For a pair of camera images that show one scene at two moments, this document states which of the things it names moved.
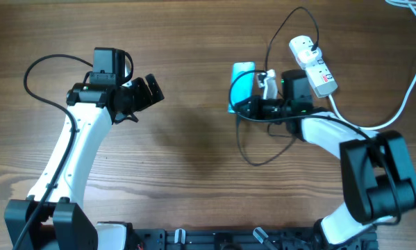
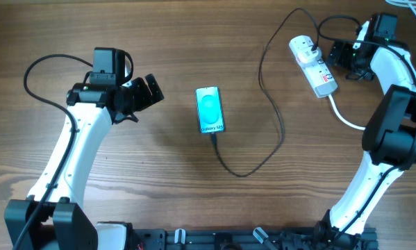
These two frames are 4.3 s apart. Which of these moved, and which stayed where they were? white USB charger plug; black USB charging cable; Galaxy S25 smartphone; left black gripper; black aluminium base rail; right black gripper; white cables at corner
Moved: black USB charging cable; right black gripper; Galaxy S25 smartphone
Stayed: left black gripper; black aluminium base rail; white cables at corner; white USB charger plug
